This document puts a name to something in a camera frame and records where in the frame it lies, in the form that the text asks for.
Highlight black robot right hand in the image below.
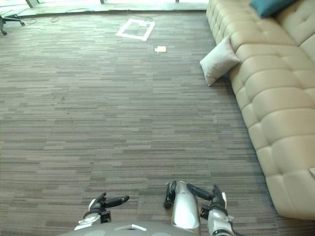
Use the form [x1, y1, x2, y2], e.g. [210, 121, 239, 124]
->
[186, 182, 228, 209]

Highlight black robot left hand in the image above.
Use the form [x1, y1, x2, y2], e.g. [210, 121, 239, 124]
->
[88, 192, 130, 213]

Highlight light grey square cushion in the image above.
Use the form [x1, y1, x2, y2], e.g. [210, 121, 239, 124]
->
[199, 35, 241, 87]

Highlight silver robot right leg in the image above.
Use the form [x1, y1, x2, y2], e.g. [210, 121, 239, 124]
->
[170, 180, 201, 230]

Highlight grey robot torso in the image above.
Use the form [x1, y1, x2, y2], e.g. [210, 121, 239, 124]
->
[58, 220, 198, 236]

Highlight dark robot right foot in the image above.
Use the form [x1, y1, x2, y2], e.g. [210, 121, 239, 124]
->
[163, 180, 178, 210]

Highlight beige tufted leather sofa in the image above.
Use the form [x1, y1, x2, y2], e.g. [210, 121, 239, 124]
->
[205, 0, 315, 221]

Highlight white tape floor square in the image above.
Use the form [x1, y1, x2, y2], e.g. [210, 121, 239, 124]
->
[115, 18, 156, 42]

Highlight teal cushion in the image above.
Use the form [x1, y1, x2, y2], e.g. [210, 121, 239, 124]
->
[249, 0, 297, 19]

